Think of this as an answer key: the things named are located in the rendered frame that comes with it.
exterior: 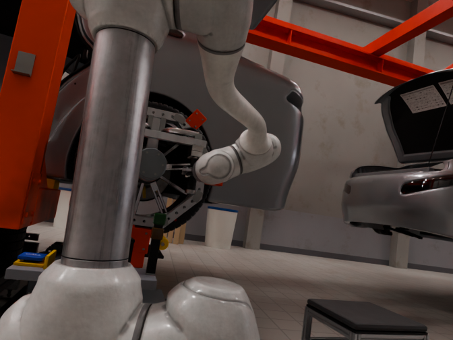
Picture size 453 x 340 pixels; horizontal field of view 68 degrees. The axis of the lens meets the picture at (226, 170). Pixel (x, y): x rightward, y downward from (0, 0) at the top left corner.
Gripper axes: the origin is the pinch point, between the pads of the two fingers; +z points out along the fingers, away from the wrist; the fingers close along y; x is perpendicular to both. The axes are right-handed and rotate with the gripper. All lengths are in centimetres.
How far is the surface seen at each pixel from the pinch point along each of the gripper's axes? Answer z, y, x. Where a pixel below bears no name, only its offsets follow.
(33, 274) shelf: -24, -46, -39
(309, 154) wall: 518, 349, 137
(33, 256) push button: -19, -48, -35
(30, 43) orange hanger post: 6, -70, 40
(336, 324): -9, 69, -54
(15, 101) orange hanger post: 6, -70, 16
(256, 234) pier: 504, 242, -52
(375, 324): -19, 81, -49
